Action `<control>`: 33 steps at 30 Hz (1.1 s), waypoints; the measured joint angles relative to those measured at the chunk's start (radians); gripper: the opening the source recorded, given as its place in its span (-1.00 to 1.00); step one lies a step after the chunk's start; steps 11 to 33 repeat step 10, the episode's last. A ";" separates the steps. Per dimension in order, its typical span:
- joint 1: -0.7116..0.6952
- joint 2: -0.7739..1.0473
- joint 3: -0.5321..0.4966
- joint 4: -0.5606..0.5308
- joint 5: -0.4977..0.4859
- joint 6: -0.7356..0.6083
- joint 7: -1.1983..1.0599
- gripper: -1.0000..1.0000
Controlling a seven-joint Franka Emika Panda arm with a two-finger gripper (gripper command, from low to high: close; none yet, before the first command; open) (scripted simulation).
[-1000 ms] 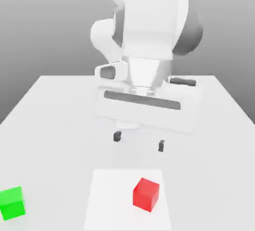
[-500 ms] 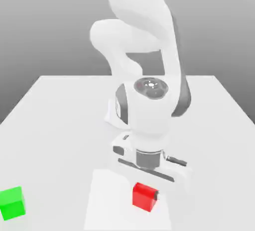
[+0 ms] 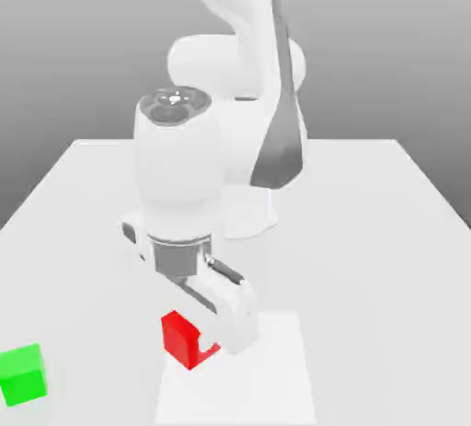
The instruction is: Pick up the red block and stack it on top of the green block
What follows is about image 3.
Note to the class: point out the small red cube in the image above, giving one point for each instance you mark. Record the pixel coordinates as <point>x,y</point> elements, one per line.
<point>178,339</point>

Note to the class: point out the small green cube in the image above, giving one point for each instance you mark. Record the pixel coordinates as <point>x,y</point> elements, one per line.
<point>22,374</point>

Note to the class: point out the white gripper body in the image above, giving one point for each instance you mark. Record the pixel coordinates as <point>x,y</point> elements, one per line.
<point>235,315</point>

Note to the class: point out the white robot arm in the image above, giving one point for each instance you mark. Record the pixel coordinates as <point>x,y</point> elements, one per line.
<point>176,175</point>

